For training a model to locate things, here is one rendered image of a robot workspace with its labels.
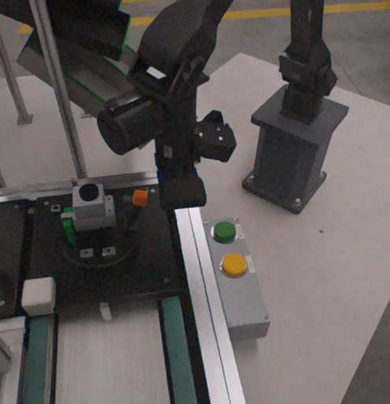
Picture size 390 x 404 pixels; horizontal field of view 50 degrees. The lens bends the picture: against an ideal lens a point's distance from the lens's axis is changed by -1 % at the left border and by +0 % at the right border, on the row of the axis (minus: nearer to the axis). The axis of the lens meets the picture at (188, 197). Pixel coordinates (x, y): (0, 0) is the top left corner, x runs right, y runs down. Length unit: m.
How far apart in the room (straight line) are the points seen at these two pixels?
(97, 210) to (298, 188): 0.44
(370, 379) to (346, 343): 0.97
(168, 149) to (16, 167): 0.59
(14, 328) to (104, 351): 0.14
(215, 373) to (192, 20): 0.46
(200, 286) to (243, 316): 0.08
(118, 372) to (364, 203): 0.63
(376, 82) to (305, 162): 2.34
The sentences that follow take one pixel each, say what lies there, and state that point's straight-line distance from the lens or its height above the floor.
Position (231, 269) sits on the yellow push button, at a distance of 0.70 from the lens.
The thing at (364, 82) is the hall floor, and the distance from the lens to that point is 3.14.
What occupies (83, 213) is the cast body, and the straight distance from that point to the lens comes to 0.66.
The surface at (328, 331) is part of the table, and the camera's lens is 0.81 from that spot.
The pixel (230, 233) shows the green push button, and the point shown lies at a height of 0.97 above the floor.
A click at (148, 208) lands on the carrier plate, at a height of 0.97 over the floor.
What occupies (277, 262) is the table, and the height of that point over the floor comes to 0.86.
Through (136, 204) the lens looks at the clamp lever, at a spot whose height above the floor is 1.06.
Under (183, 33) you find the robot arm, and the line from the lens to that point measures 0.49.
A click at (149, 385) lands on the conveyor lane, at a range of 0.68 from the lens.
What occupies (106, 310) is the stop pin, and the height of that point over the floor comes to 0.96.
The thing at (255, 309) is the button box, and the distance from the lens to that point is 0.68.
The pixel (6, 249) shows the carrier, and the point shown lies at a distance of 0.78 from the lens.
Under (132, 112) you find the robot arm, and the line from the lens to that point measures 0.50.
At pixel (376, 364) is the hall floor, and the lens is 1.80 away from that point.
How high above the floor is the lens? 1.56
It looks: 48 degrees down
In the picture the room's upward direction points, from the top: straight up
